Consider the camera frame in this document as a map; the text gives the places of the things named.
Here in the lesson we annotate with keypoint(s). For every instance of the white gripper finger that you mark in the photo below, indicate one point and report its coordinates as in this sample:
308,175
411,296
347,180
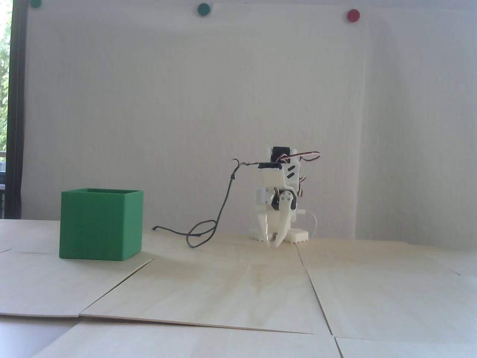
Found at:
270,223
286,216

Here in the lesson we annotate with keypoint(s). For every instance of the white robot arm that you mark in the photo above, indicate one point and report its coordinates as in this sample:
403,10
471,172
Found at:
298,235

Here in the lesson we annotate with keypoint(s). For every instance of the green box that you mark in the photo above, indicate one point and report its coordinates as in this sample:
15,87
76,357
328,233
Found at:
93,223

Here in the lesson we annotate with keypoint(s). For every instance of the red white black servo wiring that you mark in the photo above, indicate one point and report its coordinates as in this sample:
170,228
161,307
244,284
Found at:
309,153

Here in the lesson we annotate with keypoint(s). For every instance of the white paper backdrop sheet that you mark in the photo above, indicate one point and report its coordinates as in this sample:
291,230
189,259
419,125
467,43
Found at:
111,112

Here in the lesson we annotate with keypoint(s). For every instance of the green round magnet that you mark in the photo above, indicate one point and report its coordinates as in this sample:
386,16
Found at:
35,3
204,9

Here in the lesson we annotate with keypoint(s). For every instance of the red round magnet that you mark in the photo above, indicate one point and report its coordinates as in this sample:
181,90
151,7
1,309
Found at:
353,15

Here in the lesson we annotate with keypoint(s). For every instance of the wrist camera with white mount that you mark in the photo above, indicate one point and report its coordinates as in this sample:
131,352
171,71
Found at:
270,177

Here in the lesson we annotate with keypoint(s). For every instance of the dark window frame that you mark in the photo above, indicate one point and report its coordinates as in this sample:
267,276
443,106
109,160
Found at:
16,112

